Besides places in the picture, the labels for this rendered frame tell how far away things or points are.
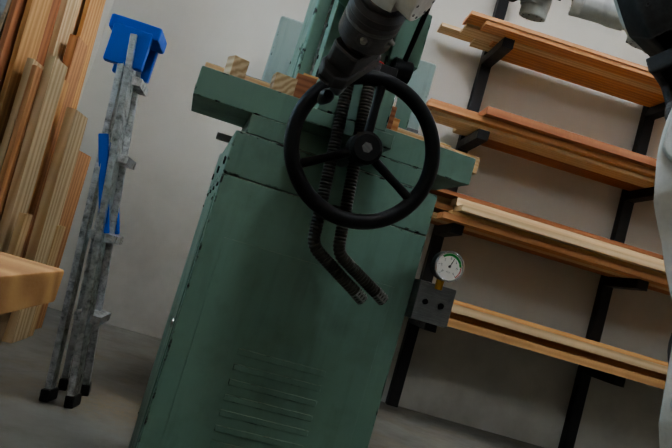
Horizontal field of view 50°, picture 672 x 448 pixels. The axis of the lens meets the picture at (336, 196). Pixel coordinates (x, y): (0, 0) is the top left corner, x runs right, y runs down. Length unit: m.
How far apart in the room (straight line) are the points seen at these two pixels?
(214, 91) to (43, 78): 1.39
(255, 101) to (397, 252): 0.42
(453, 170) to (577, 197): 2.83
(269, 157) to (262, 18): 2.76
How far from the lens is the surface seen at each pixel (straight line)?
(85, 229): 2.25
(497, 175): 4.17
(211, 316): 1.42
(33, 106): 2.75
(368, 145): 1.27
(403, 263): 1.49
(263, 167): 1.43
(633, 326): 4.46
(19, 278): 0.45
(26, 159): 2.72
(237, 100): 1.44
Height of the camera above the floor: 0.58
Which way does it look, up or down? 6 degrees up
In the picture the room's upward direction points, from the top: 16 degrees clockwise
